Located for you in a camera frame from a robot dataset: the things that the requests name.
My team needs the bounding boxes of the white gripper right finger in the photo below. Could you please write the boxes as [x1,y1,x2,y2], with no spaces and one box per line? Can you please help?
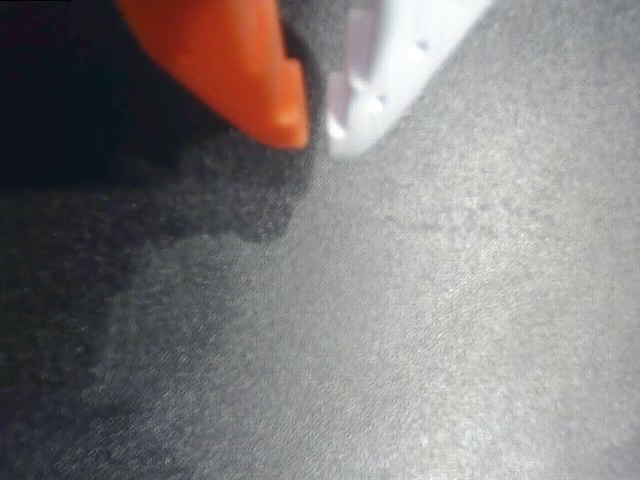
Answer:
[326,0,495,159]

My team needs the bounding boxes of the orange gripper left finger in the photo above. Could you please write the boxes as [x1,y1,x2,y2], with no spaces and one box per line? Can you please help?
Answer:
[115,0,311,150]

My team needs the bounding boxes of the black table mat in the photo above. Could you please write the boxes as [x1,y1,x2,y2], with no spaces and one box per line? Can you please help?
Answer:
[0,0,640,480]

